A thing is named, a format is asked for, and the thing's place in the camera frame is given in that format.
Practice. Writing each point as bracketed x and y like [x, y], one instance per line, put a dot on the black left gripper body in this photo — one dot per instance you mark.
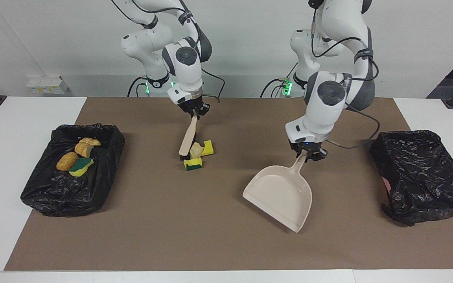
[309, 149]

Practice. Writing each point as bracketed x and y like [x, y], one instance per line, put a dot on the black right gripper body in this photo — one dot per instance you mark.
[195, 107]

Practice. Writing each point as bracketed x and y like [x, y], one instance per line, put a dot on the beige brush black bristles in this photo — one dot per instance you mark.
[188, 137]

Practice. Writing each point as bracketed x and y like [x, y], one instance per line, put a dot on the yellow sponge wedge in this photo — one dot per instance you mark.
[208, 147]

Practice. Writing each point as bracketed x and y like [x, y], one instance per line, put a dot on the beige plastic dustpan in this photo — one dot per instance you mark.
[281, 192]

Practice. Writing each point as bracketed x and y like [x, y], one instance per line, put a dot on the yellow green sponge piece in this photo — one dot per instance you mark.
[81, 168]
[193, 164]

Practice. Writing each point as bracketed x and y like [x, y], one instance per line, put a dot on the brown bread roll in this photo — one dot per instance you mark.
[67, 161]

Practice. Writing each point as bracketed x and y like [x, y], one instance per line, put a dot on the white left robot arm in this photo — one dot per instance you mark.
[328, 94]

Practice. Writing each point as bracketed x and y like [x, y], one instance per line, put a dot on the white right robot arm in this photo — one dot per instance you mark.
[187, 70]

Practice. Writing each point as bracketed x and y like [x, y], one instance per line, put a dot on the pink plastic bin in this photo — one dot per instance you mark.
[387, 184]

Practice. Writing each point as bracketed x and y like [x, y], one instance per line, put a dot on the black trash bag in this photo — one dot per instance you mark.
[73, 192]
[419, 177]

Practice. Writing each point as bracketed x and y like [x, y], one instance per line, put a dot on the brown table mat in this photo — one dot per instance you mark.
[171, 247]

